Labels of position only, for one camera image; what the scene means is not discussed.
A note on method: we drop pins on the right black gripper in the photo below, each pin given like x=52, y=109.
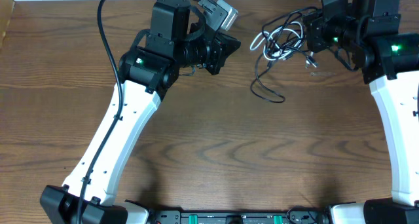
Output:
x=313, y=25

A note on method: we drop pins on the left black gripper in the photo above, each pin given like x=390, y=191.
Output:
x=217, y=51

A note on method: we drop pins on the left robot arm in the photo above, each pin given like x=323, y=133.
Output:
x=183, y=33

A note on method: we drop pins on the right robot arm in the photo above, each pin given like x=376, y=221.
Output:
x=368, y=30

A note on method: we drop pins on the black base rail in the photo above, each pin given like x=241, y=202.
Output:
x=292, y=216

